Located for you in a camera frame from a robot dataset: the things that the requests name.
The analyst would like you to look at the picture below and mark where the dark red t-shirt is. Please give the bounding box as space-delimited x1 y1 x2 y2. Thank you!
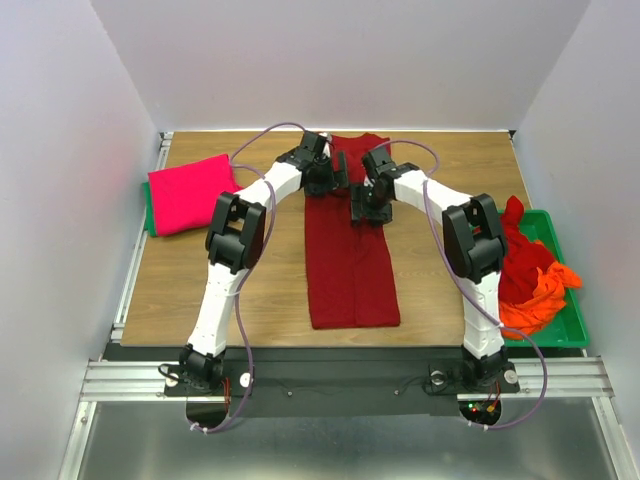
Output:
303 132 402 331

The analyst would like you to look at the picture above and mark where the aluminium frame rail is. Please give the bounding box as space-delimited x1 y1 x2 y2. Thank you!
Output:
80 357 614 403

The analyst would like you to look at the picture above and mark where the folded green t-shirt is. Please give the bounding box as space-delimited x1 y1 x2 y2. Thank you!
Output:
142 182 157 237

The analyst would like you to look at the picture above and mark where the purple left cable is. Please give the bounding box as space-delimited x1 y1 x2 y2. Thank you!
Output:
230 121 306 435

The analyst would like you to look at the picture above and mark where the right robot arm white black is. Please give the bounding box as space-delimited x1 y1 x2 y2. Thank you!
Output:
350 143 508 390

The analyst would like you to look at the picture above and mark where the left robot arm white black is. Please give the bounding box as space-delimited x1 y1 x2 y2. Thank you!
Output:
168 131 348 394

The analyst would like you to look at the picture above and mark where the folded pink t-shirt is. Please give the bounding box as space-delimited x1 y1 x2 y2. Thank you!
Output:
146 154 241 237

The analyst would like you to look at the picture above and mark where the orange t-shirt in bin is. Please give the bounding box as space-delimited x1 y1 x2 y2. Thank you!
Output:
499 262 583 340

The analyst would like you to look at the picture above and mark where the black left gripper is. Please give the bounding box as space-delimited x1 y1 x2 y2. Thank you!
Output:
304 152 351 198

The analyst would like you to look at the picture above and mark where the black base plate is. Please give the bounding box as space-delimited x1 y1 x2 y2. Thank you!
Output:
165 347 520 418

